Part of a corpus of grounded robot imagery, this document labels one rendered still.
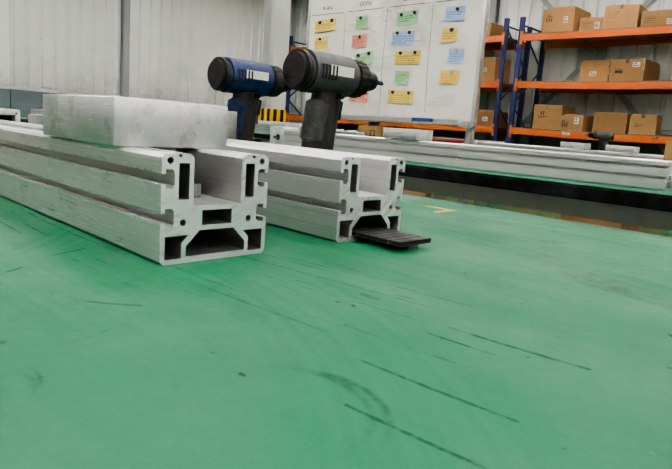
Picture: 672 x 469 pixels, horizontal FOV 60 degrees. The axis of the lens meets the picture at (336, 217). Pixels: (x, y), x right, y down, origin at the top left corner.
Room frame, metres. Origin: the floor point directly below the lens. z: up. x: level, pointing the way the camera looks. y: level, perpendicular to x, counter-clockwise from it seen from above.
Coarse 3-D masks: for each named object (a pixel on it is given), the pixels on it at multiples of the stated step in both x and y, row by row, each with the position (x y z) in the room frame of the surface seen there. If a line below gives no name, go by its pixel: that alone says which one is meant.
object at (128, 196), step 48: (0, 144) 0.73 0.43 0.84; (48, 144) 0.58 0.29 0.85; (96, 144) 0.51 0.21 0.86; (0, 192) 0.70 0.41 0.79; (48, 192) 0.58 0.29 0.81; (96, 192) 0.50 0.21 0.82; (144, 192) 0.44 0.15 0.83; (192, 192) 0.44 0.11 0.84; (240, 192) 0.48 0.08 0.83; (144, 240) 0.44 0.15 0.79; (192, 240) 0.50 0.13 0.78; (240, 240) 0.48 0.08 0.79
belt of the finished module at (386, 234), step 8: (360, 224) 0.63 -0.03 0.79; (368, 224) 0.63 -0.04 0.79; (352, 232) 0.58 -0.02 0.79; (360, 232) 0.58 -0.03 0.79; (368, 232) 0.58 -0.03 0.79; (376, 232) 0.58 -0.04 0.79; (384, 232) 0.59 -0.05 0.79; (392, 232) 0.59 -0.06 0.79; (400, 232) 0.59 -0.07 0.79; (376, 240) 0.56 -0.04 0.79; (384, 240) 0.55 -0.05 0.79; (392, 240) 0.55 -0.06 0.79; (400, 240) 0.55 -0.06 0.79; (408, 240) 0.55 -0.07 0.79; (416, 240) 0.56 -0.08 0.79; (424, 240) 0.57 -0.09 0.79
